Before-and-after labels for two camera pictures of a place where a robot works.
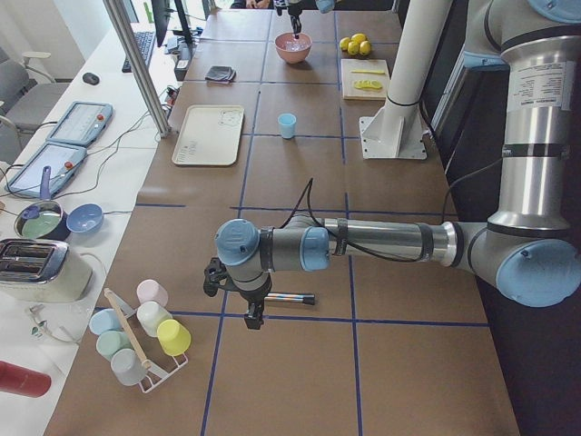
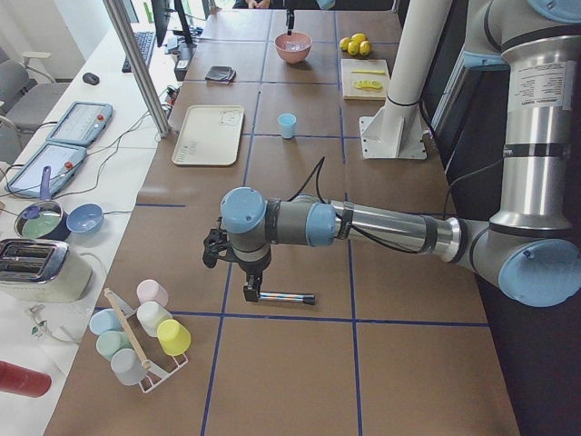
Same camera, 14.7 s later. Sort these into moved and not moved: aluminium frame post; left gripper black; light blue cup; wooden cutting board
Moved: left gripper black
Not moved: aluminium frame post; wooden cutting board; light blue cup
